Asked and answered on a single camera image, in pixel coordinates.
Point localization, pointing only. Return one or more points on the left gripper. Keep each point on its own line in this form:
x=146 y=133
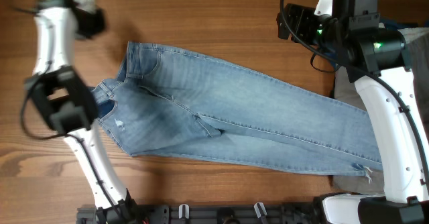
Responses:
x=102 y=16

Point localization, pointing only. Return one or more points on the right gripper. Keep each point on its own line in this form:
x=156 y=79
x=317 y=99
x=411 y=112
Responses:
x=305 y=16

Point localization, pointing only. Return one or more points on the light blue denim jeans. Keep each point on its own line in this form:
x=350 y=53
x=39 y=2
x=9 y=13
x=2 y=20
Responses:
x=173 y=102

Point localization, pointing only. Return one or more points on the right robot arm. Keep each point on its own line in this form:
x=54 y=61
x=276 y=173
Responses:
x=378 y=64

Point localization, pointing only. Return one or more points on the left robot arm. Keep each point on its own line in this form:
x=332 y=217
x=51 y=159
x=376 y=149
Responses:
x=68 y=107

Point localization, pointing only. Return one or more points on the dark blue folded garment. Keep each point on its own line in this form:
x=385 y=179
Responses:
x=394 y=25

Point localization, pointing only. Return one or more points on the grey folded shorts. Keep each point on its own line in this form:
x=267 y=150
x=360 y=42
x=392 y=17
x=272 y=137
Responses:
x=417 y=43

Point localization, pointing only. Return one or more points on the right grey rail clip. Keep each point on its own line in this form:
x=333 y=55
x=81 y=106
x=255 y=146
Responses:
x=260 y=210

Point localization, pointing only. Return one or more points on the grey rail clip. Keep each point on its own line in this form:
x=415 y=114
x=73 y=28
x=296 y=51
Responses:
x=260 y=210
x=183 y=211

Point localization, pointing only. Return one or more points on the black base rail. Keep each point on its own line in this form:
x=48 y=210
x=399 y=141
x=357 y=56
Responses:
x=287 y=213

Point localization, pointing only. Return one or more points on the left grey rail clip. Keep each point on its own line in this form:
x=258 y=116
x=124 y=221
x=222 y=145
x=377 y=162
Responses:
x=183 y=211

